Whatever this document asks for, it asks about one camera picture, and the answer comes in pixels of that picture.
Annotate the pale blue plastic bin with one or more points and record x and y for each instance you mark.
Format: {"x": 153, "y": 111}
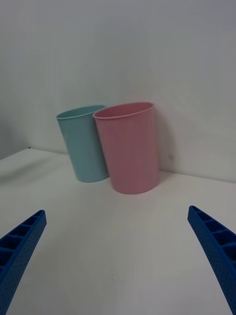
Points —
{"x": 83, "y": 147}

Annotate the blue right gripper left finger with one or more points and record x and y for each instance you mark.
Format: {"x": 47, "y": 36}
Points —
{"x": 22, "y": 248}

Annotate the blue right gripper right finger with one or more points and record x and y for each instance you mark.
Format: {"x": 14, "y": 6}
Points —
{"x": 216, "y": 246}

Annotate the pink plastic bin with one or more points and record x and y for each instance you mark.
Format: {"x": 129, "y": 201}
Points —
{"x": 131, "y": 150}

